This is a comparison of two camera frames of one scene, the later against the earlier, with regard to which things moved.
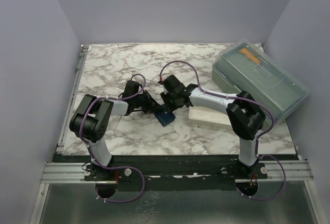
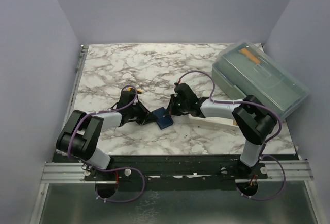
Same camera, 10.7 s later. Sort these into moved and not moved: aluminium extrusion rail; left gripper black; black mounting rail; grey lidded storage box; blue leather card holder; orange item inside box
Moved: left gripper black; blue leather card holder
Not moved: black mounting rail; orange item inside box; aluminium extrusion rail; grey lidded storage box
